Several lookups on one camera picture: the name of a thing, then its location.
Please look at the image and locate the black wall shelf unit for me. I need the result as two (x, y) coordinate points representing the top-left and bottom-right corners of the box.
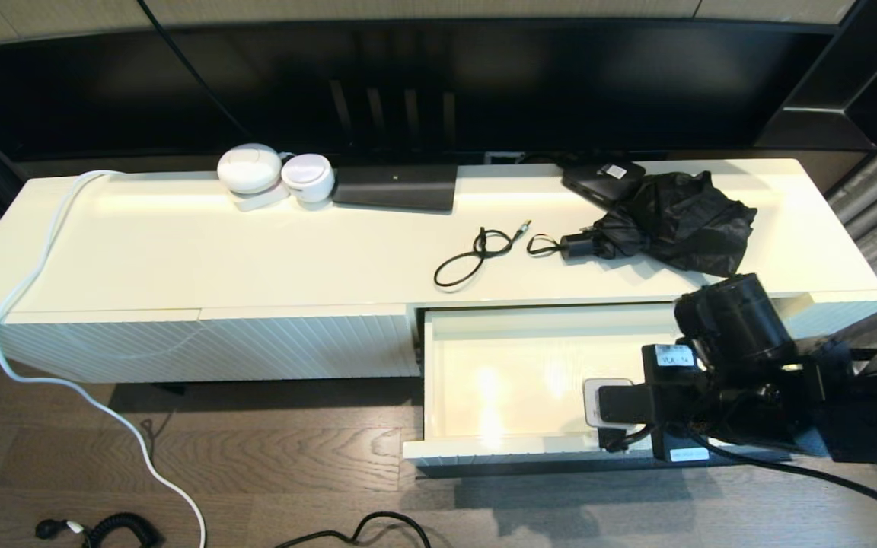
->
(754, 0), (877, 151)

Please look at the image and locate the white fluted drawer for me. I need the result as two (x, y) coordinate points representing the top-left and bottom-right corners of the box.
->
(403, 301), (820, 467)

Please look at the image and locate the black router with antennas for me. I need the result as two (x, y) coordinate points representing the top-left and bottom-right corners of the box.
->
(331, 76), (459, 212)

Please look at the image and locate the black television screen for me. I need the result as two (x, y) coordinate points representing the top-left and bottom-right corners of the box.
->
(0, 19), (839, 161)

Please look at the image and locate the large white round device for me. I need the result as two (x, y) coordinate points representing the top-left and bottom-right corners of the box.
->
(217, 143), (284, 194)

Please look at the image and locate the black coiled cable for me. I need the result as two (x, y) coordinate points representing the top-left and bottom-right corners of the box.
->
(37, 511), (165, 548)

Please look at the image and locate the black television cable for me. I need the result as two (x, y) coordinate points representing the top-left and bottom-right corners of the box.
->
(138, 0), (257, 142)

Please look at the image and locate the black set-top box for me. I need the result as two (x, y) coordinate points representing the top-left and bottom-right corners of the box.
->
(560, 158), (646, 210)

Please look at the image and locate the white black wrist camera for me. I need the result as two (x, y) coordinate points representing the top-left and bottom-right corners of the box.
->
(583, 378), (656, 451)

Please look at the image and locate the white tv cabinet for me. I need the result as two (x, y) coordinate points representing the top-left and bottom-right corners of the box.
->
(0, 158), (877, 384)

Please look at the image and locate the black floor power cable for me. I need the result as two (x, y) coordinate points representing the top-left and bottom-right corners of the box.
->
(271, 511), (432, 548)

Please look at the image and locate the black umbrella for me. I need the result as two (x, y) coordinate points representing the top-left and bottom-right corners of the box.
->
(526, 170), (757, 278)

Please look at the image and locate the thin black audio cable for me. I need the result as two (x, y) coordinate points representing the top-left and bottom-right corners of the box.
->
(433, 219), (532, 288)

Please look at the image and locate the small white round device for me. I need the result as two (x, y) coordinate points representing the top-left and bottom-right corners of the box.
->
(282, 153), (336, 203)

